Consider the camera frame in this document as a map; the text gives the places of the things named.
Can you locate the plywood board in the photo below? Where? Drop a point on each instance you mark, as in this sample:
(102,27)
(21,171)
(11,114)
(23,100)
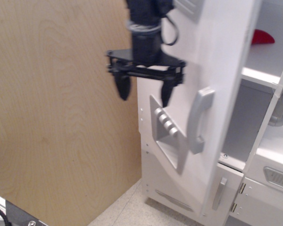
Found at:
(69,146)

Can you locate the white lower freezer door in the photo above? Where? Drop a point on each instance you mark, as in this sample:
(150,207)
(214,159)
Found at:
(228,193)

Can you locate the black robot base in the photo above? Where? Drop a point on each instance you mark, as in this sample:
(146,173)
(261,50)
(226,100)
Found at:
(11,215)

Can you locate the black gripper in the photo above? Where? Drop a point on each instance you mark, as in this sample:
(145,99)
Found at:
(145,59)

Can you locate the grey lower door handle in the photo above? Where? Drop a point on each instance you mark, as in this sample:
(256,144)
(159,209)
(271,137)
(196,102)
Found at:
(219,193)

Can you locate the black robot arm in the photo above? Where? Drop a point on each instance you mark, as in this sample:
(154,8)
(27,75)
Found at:
(147,15)

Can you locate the grey dispenser housing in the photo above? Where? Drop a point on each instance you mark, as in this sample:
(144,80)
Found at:
(168,136)

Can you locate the white toy oven unit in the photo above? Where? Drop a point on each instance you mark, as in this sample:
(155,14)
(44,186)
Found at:
(261,203)

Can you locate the brass oven hinge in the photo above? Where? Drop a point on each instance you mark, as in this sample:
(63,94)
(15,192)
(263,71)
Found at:
(242,188)

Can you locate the grey oven vent panel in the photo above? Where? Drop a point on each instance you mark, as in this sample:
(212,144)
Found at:
(273,176)

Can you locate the red toy chili pepper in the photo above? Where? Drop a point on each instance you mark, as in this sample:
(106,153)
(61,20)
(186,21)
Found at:
(262,37)

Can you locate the white toy fridge cabinet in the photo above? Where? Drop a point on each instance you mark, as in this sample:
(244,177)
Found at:
(260,88)

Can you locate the white fridge door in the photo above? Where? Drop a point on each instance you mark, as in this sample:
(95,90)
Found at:
(214,40)

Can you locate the grey fridge door handle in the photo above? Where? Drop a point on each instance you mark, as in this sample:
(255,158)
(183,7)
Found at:
(203,101)

